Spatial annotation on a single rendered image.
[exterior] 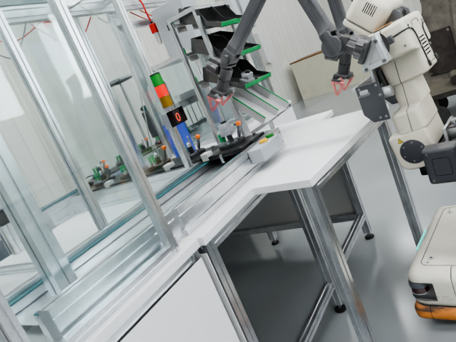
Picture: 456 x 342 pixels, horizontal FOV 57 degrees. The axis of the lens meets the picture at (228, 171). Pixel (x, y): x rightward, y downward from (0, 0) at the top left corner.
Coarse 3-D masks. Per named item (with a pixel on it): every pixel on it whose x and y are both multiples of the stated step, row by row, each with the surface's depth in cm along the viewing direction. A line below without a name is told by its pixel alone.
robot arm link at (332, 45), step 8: (304, 0) 158; (312, 0) 157; (304, 8) 159; (312, 8) 158; (320, 8) 158; (312, 16) 158; (320, 16) 157; (320, 24) 158; (328, 24) 156; (320, 32) 158; (328, 32) 155; (336, 32) 160; (320, 40) 157; (328, 40) 155; (336, 40) 154; (328, 48) 156; (336, 48) 155; (328, 56) 157
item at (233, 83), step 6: (234, 66) 226; (204, 72) 224; (234, 72) 228; (240, 72) 225; (204, 78) 226; (210, 78) 223; (216, 78) 221; (234, 78) 228; (240, 78) 227; (258, 78) 220; (234, 84) 215; (240, 84) 213; (246, 84) 211; (252, 84) 216
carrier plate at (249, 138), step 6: (246, 138) 205; (252, 138) 199; (240, 144) 198; (246, 144) 192; (216, 150) 208; (228, 150) 195; (234, 150) 190; (240, 150) 189; (210, 156) 199; (216, 156) 197
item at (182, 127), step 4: (180, 124) 289; (184, 124) 292; (180, 128) 289; (184, 128) 291; (180, 132) 289; (184, 132) 290; (188, 132) 294; (184, 136) 290; (188, 136) 293; (184, 140) 290; (188, 140) 292; (192, 140) 298; (184, 144) 290; (192, 144) 295
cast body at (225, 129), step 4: (220, 124) 202; (224, 124) 199; (228, 124) 201; (220, 128) 201; (224, 128) 200; (228, 128) 200; (232, 128) 201; (220, 132) 202; (224, 132) 201; (228, 132) 200; (232, 132) 200
